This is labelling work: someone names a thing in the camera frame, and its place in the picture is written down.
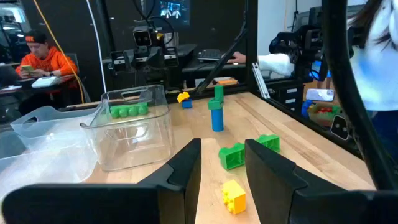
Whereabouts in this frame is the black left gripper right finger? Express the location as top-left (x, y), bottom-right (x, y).
top-left (244, 139), bottom-right (398, 224)

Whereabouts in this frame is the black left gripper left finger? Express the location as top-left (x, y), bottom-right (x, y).
top-left (1, 138), bottom-right (202, 224)

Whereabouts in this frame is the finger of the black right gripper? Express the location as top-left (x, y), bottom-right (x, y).
top-left (111, 49), bottom-right (131, 73)
top-left (164, 46), bottom-right (180, 68)

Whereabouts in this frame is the small yellow brick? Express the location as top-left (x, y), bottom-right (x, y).
top-left (221, 179), bottom-right (247, 215)
top-left (177, 91), bottom-right (191, 104)

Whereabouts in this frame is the long green block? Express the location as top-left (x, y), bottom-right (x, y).
top-left (109, 103), bottom-right (149, 119)
top-left (218, 134), bottom-right (280, 171)

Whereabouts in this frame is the dark green cylinder block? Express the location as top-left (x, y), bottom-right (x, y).
top-left (207, 84), bottom-right (224, 110)

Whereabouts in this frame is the black desk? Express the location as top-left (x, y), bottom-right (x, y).
top-left (182, 58), bottom-right (249, 75)

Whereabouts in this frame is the black keyboard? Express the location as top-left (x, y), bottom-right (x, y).
top-left (197, 49), bottom-right (224, 62)

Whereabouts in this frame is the lit computer monitor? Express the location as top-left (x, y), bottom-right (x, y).
top-left (160, 0), bottom-right (191, 26)

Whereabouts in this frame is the dark desk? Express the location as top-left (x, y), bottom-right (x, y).
top-left (0, 73), bottom-right (82, 96)

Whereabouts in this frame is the clear hard plastic bin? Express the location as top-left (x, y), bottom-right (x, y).
top-left (80, 84), bottom-right (174, 172)

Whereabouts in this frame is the orange flat box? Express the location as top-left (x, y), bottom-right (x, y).
top-left (217, 77), bottom-right (239, 86)

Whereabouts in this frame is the person's hand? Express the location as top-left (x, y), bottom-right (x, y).
top-left (228, 51), bottom-right (246, 65)

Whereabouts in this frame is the person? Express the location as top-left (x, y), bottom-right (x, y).
top-left (15, 30), bottom-right (80, 94)
top-left (257, 0), bottom-right (398, 162)

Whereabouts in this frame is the white box device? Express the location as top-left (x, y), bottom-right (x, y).
top-left (30, 76), bottom-right (62, 89)

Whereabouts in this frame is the blue toy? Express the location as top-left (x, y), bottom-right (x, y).
top-left (300, 99), bottom-right (313, 119)

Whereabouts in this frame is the cardboard box of toys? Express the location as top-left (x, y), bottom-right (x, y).
top-left (307, 104), bottom-right (341, 127)

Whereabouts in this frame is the silver aluminium bar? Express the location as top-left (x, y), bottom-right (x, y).
top-left (251, 62), bottom-right (271, 100)

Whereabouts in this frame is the black drawer cabinet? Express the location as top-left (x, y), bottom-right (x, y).
top-left (273, 83), bottom-right (306, 110)

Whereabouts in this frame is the white phone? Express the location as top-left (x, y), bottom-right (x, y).
top-left (306, 88), bottom-right (335, 102)

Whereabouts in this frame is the black background robot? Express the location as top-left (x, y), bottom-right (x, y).
top-left (269, 6), bottom-right (330, 82)

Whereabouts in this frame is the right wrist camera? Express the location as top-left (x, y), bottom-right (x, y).
top-left (132, 26), bottom-right (154, 47)

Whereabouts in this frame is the white cable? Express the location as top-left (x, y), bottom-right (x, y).
top-left (85, 0), bottom-right (108, 93)

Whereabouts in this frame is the yellow cable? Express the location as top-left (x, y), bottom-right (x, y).
top-left (32, 0), bottom-right (85, 104)

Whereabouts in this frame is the small black camera box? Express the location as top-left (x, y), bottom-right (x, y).
top-left (330, 114), bottom-right (349, 141)

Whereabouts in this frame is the thick black cable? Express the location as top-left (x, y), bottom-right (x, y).
top-left (321, 0), bottom-right (398, 191)

